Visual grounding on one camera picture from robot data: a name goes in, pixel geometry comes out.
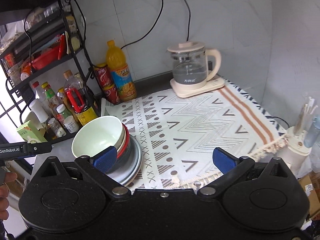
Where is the white plate bakery print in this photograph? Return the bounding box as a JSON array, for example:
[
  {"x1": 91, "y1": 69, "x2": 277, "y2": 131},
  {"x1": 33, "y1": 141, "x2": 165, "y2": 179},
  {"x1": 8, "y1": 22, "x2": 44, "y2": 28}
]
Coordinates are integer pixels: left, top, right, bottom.
[{"x1": 107, "y1": 135, "x2": 142, "y2": 186}]

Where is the pale green bowl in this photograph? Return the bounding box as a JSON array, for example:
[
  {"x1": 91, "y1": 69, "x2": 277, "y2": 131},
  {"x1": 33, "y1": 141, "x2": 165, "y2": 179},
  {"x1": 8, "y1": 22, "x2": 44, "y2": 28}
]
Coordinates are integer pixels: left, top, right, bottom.
[{"x1": 71, "y1": 115, "x2": 126, "y2": 158}]

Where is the person's left hand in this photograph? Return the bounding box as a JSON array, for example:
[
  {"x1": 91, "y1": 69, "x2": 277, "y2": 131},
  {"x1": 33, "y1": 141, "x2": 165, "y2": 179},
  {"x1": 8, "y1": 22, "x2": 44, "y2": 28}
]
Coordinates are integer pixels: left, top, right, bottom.
[{"x1": 0, "y1": 172, "x2": 17, "y2": 220}]

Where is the red white bowl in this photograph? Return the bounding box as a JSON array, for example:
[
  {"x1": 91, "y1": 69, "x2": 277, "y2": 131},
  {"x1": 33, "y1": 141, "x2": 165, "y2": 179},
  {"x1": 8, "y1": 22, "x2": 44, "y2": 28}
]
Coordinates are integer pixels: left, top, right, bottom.
[{"x1": 117, "y1": 124, "x2": 130, "y2": 160}]

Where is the green carton box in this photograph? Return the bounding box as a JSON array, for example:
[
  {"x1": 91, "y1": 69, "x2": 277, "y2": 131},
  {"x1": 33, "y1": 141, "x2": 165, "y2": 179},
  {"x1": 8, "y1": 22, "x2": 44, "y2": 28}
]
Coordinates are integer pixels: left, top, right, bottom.
[{"x1": 16, "y1": 121, "x2": 47, "y2": 144}]

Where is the dark sauce bottle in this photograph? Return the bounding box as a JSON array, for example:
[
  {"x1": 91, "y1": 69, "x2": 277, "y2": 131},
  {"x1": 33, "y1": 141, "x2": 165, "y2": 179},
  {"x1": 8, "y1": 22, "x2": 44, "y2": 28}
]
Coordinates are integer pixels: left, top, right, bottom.
[{"x1": 63, "y1": 70, "x2": 98, "y2": 126}]

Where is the white utensil holder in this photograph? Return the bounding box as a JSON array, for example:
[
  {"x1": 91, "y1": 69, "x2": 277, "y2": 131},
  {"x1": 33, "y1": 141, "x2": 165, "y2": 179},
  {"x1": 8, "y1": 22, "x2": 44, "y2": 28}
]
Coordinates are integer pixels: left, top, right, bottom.
[{"x1": 276, "y1": 96, "x2": 319, "y2": 178}]

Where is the patterned woven table mat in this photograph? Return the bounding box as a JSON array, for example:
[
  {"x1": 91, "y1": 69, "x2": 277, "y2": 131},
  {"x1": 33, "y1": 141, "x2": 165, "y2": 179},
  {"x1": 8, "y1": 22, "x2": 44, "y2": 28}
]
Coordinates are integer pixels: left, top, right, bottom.
[{"x1": 101, "y1": 82, "x2": 288, "y2": 190}]

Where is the red soda can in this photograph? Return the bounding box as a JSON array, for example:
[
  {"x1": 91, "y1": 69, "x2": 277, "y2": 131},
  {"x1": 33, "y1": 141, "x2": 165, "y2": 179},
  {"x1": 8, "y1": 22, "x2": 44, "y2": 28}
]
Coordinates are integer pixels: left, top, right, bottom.
[
  {"x1": 93, "y1": 63, "x2": 113, "y2": 88},
  {"x1": 103, "y1": 83, "x2": 121, "y2": 105}
]

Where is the cream kettle heating base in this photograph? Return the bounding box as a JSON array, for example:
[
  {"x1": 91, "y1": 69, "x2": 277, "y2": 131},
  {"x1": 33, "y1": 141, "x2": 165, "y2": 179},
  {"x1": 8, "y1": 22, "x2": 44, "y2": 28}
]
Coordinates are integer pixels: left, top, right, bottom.
[{"x1": 170, "y1": 75, "x2": 225, "y2": 98}]

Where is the black metal spice rack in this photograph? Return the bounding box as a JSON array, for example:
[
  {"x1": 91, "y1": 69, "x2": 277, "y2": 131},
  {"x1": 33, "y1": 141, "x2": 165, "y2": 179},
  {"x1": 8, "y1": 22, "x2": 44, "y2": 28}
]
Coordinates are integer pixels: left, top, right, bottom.
[{"x1": 1, "y1": 0, "x2": 98, "y2": 143}]

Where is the orange juice bottle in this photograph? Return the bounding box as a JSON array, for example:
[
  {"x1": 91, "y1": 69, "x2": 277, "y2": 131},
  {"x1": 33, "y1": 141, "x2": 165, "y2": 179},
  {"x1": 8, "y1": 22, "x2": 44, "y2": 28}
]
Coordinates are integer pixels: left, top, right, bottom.
[{"x1": 106, "y1": 40, "x2": 137, "y2": 101}]

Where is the black cable near holder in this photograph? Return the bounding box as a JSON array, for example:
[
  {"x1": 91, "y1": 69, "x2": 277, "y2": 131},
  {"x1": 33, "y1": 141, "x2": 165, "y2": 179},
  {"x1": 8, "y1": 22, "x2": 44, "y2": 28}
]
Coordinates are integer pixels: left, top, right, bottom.
[{"x1": 271, "y1": 115, "x2": 291, "y2": 131}]

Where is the glass kettle cream handle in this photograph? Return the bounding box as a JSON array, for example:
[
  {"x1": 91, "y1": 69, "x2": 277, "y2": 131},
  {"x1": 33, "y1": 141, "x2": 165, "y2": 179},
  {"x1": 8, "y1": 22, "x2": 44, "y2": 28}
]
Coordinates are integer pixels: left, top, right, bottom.
[{"x1": 167, "y1": 41, "x2": 222, "y2": 85}]

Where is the black power cable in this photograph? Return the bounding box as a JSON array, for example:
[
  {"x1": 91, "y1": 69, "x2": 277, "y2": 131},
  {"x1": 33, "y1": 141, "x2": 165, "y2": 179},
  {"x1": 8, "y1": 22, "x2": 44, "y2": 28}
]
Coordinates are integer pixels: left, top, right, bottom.
[
  {"x1": 120, "y1": 0, "x2": 164, "y2": 51},
  {"x1": 175, "y1": 0, "x2": 192, "y2": 42}
]

